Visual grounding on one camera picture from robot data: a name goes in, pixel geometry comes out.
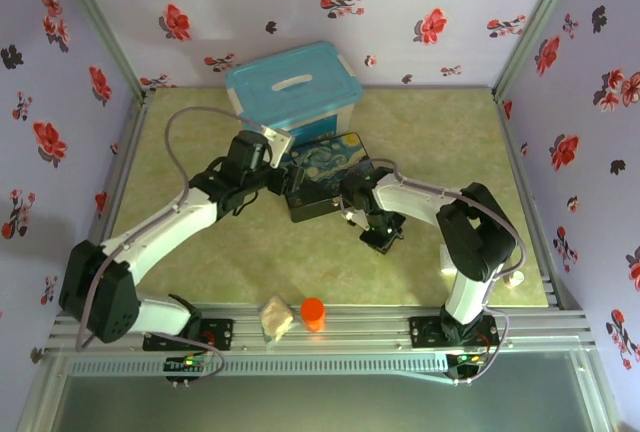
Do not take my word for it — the grey left arm cable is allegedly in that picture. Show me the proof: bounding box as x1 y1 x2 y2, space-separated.
74 104 274 353

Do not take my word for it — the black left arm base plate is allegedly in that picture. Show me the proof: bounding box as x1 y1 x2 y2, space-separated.
141 318 237 353

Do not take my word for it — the orange plastic cylinder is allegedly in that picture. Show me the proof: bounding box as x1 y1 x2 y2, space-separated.
300 296 328 334

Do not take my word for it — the starry night tin box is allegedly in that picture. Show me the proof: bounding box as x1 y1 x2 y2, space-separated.
281 130 374 225

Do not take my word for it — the aluminium rail beam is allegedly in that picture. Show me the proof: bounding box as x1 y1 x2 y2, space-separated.
44 303 599 379

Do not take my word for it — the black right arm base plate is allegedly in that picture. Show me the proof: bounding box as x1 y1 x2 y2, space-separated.
408 315 499 349

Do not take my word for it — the blue plastic storage box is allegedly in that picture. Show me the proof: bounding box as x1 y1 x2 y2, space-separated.
223 40 364 147

